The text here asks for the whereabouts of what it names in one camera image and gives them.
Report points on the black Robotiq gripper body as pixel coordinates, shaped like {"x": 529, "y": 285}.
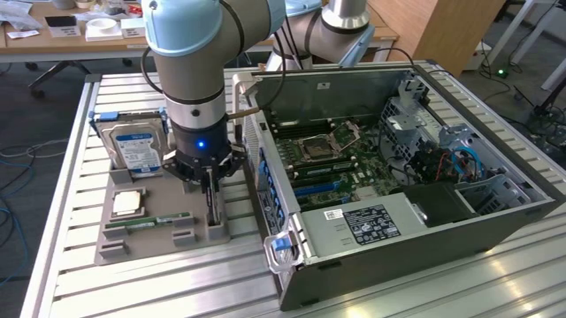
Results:
{"x": 201, "y": 144}

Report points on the black graphics card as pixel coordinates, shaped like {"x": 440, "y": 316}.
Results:
{"x": 213, "y": 208}

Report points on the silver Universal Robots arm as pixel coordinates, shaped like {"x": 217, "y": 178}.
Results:
{"x": 190, "y": 66}

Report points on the hard disk in blue caddy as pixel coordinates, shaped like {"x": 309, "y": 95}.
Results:
{"x": 133, "y": 149}

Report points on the silver CPU chip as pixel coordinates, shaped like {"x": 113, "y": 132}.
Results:
{"x": 127, "y": 202}

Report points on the green RAM stick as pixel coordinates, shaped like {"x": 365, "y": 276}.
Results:
{"x": 149, "y": 221}

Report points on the CPU socket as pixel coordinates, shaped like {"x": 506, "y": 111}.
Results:
{"x": 316, "y": 147}

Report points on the grey plastic parts rack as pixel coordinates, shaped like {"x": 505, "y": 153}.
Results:
{"x": 155, "y": 245}

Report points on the blue case latch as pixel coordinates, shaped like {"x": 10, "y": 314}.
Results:
{"x": 280, "y": 245}

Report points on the grey power supply unit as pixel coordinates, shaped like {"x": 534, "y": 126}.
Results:
{"x": 318, "y": 232}

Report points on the green motherboard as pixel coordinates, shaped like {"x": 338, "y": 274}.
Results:
{"x": 368, "y": 165}

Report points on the plain white box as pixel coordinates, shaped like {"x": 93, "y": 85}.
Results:
{"x": 131, "y": 28}

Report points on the white flat tray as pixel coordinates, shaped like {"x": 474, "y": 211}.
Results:
{"x": 103, "y": 37}

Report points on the black chair base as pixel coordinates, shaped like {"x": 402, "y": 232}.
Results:
{"x": 58, "y": 68}

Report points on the silver perforated drive cage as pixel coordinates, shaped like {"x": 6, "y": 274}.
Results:
{"x": 406, "y": 129}

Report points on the white tape roll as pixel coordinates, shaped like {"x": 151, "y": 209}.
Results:
{"x": 101, "y": 24}

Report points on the red small item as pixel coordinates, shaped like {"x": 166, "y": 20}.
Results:
{"x": 135, "y": 10}

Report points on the wooden desk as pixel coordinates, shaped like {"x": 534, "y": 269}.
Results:
{"x": 45, "y": 44}
{"x": 385, "y": 33}

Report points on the white box with black top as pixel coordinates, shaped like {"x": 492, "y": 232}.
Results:
{"x": 63, "y": 26}

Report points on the open grey PC case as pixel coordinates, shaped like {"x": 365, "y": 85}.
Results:
{"x": 398, "y": 271}

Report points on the beige tape roll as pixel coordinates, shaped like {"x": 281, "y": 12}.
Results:
{"x": 85, "y": 3}

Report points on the red and white paper slip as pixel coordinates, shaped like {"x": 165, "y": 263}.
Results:
{"x": 22, "y": 34}

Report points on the grey cup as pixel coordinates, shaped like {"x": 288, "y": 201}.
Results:
{"x": 65, "y": 4}

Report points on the clear plastic bag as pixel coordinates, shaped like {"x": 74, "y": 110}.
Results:
{"x": 18, "y": 15}

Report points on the silver metal disk bay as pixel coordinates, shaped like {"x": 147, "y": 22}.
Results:
{"x": 500, "y": 195}

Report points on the device with green light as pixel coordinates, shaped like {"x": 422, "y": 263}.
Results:
{"x": 501, "y": 72}

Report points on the black tripod stand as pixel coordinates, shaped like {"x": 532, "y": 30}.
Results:
{"x": 544, "y": 106}

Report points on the white table frame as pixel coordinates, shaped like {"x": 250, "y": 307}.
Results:
{"x": 506, "y": 33}

